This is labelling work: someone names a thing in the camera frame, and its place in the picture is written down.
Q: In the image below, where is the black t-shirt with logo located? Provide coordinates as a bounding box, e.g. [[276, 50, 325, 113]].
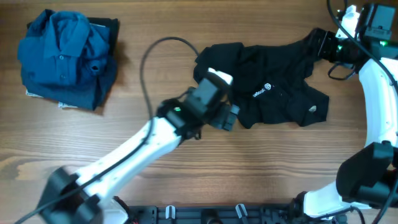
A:
[[193, 29, 329, 129]]

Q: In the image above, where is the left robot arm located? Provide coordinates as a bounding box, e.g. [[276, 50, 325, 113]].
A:
[[37, 78, 237, 223]]

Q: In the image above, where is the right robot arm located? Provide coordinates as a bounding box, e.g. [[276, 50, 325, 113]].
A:
[[285, 3, 397, 223]]

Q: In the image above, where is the white folded cloth under pile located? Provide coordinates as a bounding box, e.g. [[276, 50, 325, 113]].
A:
[[25, 90, 77, 108]]

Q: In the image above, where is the blue polo shirt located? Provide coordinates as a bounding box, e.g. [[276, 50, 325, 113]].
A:
[[17, 9, 118, 111]]

